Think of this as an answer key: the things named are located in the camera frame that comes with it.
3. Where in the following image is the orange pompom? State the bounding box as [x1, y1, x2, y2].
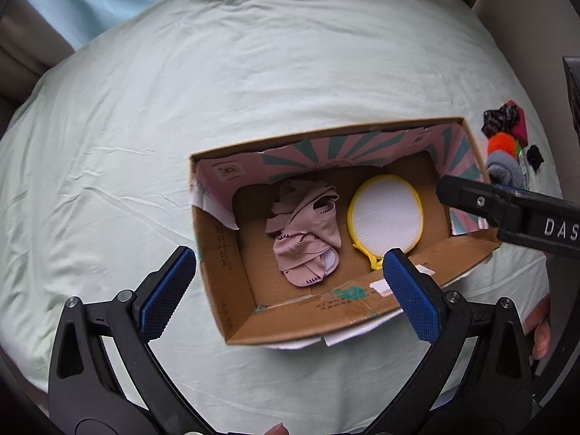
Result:
[486, 132, 518, 158]

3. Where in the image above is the cardboard box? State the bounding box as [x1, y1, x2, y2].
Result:
[190, 118, 497, 346]

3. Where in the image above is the person left hand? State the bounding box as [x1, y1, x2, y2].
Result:
[265, 423, 289, 435]

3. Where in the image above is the black sock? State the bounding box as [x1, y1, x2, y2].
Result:
[526, 144, 544, 173]

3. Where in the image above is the person right hand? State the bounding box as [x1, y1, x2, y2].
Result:
[524, 295, 551, 360]

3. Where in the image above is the pink fabric garment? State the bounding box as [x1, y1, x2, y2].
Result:
[265, 180, 342, 288]

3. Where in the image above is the magenta pouch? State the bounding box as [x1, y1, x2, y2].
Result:
[505, 100, 528, 148]

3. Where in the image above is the pale green bed sheet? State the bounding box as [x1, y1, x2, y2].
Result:
[1, 0, 562, 434]

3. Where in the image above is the yellow rimmed round pad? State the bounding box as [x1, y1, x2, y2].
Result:
[347, 175, 424, 271]

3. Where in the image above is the green wet wipes pack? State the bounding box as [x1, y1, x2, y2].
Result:
[517, 146, 530, 191]

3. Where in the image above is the black patterned scrunchie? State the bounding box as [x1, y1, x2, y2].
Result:
[481, 102, 520, 138]

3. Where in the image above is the grey fuzzy sock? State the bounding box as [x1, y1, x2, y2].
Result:
[486, 150, 526, 190]

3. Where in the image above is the brown left curtain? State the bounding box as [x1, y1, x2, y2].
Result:
[0, 0, 75, 136]

